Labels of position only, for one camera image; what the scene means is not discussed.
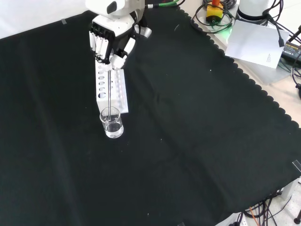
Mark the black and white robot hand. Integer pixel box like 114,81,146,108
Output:
88,9,152,71

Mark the glass rod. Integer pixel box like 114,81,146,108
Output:
107,68,113,120

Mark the white test tube rack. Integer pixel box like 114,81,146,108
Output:
95,57,130,114

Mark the clear glass beaker with liquid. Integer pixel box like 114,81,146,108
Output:
99,106,125,139

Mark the yellow stop button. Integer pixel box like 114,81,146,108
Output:
206,0,224,24

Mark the black scalloped cloth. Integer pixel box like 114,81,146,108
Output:
0,5,301,226

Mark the white paper sheet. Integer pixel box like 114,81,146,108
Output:
225,19,290,69

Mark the pale board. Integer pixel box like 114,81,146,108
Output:
191,0,301,87

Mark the black power adapter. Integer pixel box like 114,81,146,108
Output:
281,41,301,61

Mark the white power strip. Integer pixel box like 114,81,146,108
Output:
231,211,248,226

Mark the white box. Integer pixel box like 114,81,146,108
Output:
280,180,297,201

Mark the thick green cable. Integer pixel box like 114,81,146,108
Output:
145,0,187,8

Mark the looped black cable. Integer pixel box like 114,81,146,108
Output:
191,0,236,33

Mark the thin green cable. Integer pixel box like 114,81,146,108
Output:
208,11,236,31

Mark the white cylindrical base black ring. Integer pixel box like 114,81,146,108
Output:
236,0,271,25

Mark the black cable with plug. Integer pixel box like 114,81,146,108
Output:
260,0,284,48

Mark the orange cable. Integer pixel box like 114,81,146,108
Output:
248,206,261,226

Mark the black floor cable bundle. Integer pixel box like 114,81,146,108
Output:
244,190,301,226

